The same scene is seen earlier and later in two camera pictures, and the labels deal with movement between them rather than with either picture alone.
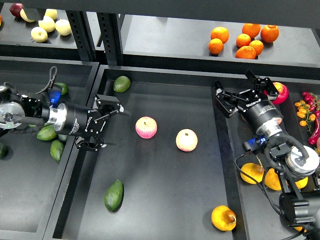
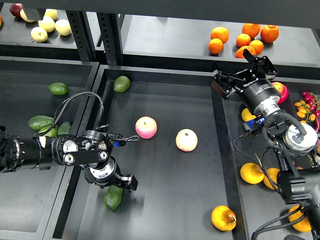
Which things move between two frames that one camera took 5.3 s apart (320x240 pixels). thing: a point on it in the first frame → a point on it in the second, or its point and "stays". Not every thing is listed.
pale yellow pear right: (63, 27) stays
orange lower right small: (258, 46) stays
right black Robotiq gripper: (261, 115) → (260, 94)
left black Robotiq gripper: (75, 120) → (108, 173)
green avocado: (113, 196) stays
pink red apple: (146, 127) stays
